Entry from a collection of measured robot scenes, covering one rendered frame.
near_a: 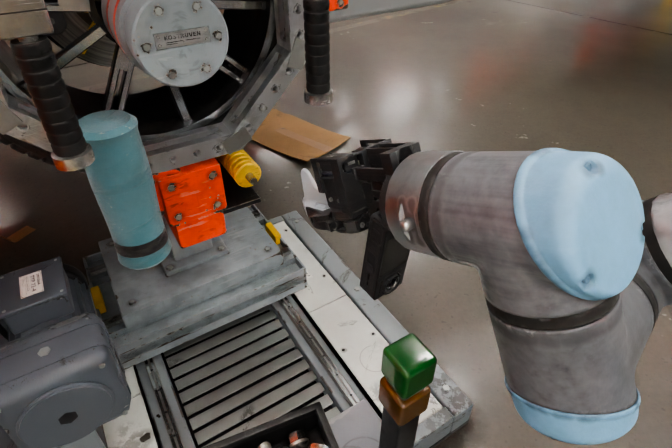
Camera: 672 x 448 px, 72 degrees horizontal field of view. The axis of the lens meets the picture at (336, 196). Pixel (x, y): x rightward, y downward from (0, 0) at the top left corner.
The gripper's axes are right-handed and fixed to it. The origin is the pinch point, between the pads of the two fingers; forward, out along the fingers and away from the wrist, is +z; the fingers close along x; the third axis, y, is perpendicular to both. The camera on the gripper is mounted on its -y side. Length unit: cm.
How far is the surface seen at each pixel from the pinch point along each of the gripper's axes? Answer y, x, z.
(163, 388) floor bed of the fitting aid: -42, 22, 54
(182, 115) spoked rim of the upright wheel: 14.8, 0.0, 44.7
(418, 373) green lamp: -13.2, 4.9, -20.3
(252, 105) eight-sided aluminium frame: 13.1, -10.1, 33.0
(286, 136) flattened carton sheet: -7, -70, 145
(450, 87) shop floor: -10, -178, 141
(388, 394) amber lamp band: -16.9, 6.1, -16.0
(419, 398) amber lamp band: -17.6, 4.1, -18.2
